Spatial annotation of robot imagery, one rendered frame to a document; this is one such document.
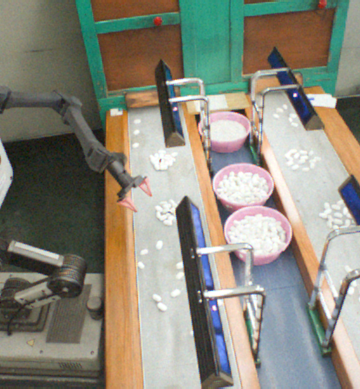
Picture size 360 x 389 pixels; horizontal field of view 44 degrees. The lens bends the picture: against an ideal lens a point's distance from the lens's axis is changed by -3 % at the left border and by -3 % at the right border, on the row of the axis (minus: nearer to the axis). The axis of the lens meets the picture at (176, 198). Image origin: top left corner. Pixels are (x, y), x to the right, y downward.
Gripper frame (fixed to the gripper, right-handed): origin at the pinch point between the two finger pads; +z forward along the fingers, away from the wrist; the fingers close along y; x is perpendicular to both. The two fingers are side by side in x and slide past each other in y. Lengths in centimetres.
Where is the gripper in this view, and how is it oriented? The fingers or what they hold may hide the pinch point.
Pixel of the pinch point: (142, 202)
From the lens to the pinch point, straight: 177.9
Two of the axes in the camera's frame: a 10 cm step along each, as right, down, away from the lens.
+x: 6.0, -2.0, -7.8
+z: 5.9, 7.7, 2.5
